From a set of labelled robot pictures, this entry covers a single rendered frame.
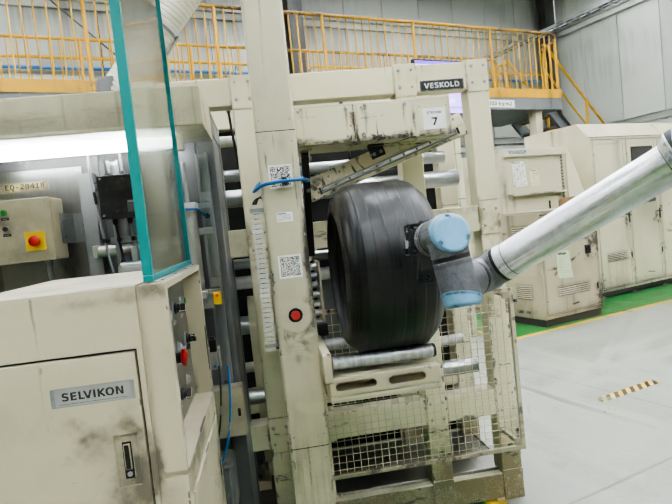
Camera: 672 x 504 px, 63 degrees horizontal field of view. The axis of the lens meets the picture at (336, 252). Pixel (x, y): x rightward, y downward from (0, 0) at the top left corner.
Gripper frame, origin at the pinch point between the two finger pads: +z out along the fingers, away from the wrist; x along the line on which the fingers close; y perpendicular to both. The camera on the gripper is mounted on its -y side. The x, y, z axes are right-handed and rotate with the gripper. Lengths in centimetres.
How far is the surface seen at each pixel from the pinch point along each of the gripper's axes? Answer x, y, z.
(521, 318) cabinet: -235, -65, 434
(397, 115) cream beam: -13, 54, 42
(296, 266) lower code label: 32.3, 1.2, 22.0
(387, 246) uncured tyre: 6.2, 3.0, 2.3
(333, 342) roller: 21, -27, 46
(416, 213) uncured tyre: -4.7, 12.2, 5.4
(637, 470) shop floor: -125, -112, 99
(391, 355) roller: 5.7, -30.6, 18.2
